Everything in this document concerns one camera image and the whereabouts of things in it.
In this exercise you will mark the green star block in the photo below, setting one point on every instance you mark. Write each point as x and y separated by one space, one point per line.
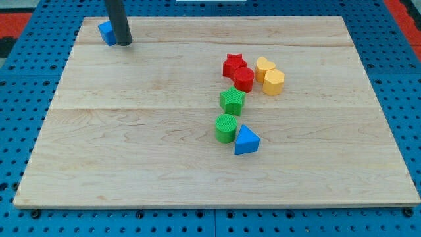
232 101

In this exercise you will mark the red star block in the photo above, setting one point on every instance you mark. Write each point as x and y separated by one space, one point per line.
231 64

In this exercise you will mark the green cylinder block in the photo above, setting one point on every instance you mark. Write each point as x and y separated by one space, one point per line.
225 128

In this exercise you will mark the red cylinder block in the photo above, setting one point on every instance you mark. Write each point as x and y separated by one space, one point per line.
243 79

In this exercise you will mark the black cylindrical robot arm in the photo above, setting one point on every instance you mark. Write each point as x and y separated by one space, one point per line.
119 22

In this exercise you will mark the blue triangle block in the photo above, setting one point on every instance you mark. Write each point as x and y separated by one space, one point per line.
247 141

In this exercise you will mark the yellow heart block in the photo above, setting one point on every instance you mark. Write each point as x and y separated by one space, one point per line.
262 66

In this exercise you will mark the blue cube block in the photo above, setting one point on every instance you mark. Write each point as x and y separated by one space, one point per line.
107 33

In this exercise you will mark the yellow hexagon block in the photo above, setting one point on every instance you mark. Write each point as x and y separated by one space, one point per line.
273 82

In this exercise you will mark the wooden board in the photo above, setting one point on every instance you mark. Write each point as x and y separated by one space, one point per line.
133 127

